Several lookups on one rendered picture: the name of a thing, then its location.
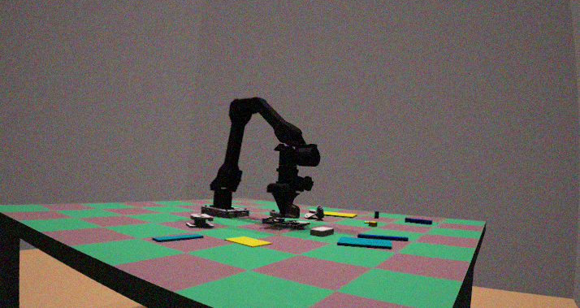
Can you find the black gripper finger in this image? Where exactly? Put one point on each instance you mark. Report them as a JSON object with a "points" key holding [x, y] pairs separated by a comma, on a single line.
{"points": [[291, 199], [282, 202]]}

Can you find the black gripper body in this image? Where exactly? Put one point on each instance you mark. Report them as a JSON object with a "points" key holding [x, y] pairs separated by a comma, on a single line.
{"points": [[282, 185]]}

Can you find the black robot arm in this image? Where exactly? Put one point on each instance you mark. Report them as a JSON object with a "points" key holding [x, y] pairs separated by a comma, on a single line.
{"points": [[229, 174]]}

